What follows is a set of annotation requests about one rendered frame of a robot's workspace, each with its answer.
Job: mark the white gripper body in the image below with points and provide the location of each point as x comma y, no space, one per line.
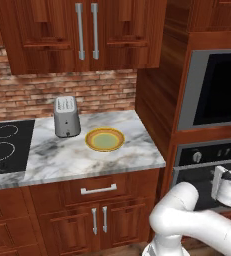
218,181

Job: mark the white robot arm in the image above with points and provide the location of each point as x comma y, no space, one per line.
183,216

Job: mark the black built-in oven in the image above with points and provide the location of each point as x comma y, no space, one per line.
200,173

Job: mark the silver oven knob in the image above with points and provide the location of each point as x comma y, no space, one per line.
197,157

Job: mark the built-in silver microwave oven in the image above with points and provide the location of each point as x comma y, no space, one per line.
200,90

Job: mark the yellow plate with green centre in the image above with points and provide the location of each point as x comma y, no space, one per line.
105,140

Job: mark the wooden base cupboard door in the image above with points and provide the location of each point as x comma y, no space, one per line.
127,220
67,230

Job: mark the tall wooden appliance cabinet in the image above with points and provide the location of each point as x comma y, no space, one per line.
157,83

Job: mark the wooden drawer front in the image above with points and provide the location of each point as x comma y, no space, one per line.
97,181

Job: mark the silver toaster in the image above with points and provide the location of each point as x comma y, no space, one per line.
67,120

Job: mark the black hob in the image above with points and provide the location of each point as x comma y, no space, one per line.
7,150

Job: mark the wooden base cupboard run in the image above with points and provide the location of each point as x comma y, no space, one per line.
7,223

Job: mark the wooden wall cupboard door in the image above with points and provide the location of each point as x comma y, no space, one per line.
43,33
130,33

